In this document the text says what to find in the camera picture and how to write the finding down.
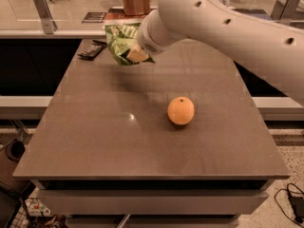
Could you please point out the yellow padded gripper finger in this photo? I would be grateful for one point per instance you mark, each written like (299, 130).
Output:
(137, 54)

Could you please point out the green jalapeno chip bag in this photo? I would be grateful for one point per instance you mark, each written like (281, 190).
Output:
(120, 39)

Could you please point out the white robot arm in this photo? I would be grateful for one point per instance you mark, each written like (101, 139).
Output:
(270, 50)

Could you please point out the black rxbar chocolate bar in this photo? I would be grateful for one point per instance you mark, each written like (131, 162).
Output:
(93, 50)

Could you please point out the orange fruit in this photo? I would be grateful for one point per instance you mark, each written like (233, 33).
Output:
(181, 111)

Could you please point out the black round bin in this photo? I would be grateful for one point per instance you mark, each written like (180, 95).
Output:
(15, 151)

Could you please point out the grey drawer front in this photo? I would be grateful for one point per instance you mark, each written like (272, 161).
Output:
(152, 202)

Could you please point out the left metal glass post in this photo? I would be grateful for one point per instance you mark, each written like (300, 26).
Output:
(48, 24)

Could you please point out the metal glass post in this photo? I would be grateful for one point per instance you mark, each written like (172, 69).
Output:
(288, 11)
(48, 24)

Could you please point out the right metal glass post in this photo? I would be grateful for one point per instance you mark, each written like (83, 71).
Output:
(288, 11)

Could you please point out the wire basket with items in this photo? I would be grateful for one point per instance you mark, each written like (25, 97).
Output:
(34, 214)

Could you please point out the black power adapter with cable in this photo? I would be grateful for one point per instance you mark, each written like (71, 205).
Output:
(295, 197)

